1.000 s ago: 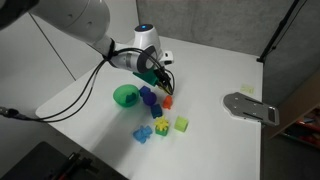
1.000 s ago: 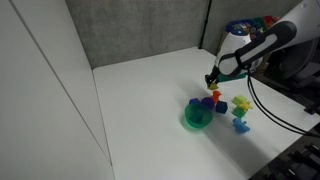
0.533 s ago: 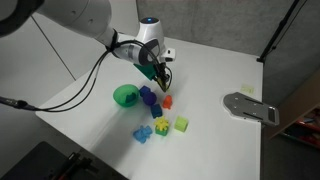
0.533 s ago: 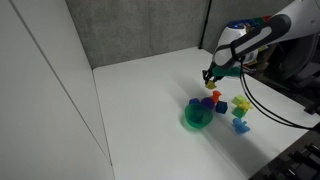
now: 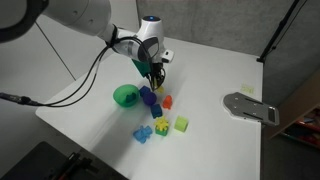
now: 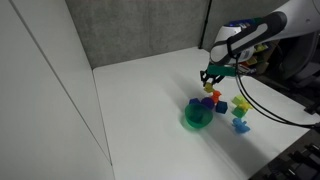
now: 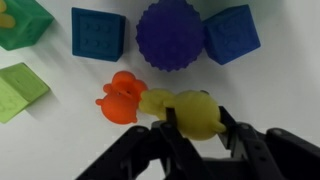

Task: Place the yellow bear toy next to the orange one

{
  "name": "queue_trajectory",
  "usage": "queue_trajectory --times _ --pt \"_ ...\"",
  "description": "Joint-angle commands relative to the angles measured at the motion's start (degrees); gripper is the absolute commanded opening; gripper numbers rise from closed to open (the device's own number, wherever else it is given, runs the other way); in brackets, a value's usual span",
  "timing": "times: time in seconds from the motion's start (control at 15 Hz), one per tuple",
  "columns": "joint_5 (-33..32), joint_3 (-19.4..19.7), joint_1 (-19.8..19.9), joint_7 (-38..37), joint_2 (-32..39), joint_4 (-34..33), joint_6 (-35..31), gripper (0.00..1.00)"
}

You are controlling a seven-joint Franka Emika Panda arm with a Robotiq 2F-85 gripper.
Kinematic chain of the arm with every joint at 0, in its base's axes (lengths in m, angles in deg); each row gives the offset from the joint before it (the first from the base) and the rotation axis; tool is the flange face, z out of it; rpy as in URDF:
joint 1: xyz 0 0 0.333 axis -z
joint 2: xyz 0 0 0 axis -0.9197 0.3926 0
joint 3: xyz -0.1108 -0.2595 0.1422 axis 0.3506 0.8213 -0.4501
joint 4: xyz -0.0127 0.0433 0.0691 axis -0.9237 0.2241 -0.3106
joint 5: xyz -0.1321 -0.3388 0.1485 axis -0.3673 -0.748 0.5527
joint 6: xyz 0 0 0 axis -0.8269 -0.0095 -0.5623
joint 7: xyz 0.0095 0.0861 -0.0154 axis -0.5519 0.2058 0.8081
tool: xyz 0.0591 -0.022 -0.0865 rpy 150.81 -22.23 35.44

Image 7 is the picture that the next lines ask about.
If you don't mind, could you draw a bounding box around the purple bumpy ball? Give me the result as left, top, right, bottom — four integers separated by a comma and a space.
135, 0, 206, 73

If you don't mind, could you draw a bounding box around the yellow bear toy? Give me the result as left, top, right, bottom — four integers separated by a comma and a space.
138, 88, 228, 141

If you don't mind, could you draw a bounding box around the small yellow toy piece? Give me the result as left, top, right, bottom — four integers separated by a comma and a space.
0, 0, 17, 30

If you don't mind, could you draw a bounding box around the teal blue cube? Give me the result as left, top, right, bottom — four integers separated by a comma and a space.
70, 6, 127, 63

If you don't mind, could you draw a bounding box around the light green cube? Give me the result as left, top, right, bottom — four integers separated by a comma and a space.
0, 62, 51, 125

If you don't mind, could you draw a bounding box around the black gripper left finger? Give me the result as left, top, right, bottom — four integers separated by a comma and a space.
75, 106, 209, 180

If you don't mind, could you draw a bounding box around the dark blue cube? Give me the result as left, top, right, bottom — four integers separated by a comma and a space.
201, 3, 262, 66

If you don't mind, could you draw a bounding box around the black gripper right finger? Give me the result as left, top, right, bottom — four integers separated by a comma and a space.
216, 105, 320, 180

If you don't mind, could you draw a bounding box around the orange bear toy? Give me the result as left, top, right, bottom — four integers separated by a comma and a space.
95, 70, 148, 126

